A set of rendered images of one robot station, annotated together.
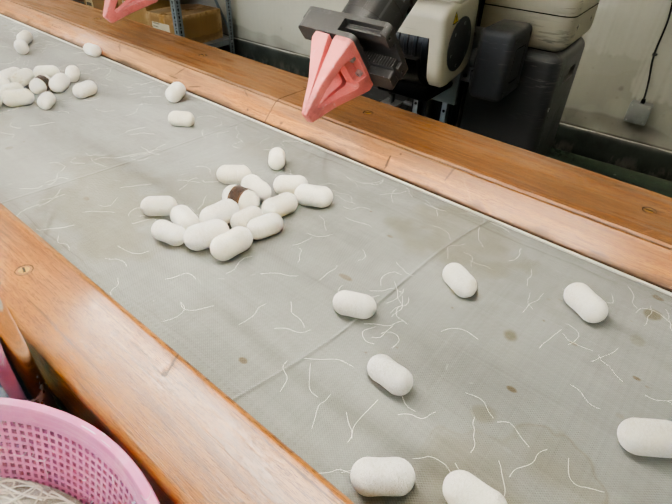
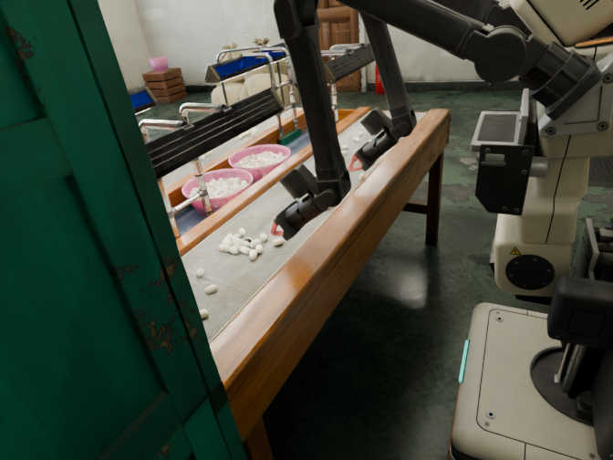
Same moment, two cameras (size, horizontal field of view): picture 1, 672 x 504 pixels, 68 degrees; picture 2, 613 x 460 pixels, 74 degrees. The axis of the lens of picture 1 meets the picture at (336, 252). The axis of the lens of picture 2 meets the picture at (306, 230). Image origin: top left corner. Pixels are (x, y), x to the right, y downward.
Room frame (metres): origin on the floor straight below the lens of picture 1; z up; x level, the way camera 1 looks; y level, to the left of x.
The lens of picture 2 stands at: (0.46, -0.93, 1.37)
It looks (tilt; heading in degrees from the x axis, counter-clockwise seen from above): 31 degrees down; 84
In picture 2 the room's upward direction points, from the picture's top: 7 degrees counter-clockwise
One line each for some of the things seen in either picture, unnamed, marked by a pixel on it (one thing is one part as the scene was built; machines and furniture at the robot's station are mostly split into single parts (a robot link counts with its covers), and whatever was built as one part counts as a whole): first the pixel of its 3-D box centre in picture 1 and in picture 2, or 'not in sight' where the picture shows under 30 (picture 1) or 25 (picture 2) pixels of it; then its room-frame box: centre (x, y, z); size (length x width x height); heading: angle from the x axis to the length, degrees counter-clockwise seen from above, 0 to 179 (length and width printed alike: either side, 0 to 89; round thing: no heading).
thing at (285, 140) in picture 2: not in sight; (270, 97); (0.58, 1.20, 0.90); 0.20 x 0.19 x 0.45; 52
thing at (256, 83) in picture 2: not in sight; (264, 95); (0.63, 3.56, 0.40); 0.74 x 0.56 x 0.38; 57
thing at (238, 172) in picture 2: not in sight; (220, 193); (0.29, 0.52, 0.72); 0.27 x 0.27 x 0.10
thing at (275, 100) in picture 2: not in sight; (207, 130); (0.35, 0.14, 1.08); 0.62 x 0.08 x 0.07; 52
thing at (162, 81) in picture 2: not in sight; (163, 78); (-0.80, 6.11, 0.32); 0.42 x 0.42 x 0.64; 56
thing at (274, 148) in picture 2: not in sight; (261, 165); (0.47, 0.74, 0.72); 0.27 x 0.27 x 0.10
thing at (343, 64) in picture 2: not in sight; (356, 57); (0.95, 0.90, 1.08); 0.62 x 0.08 x 0.07; 52
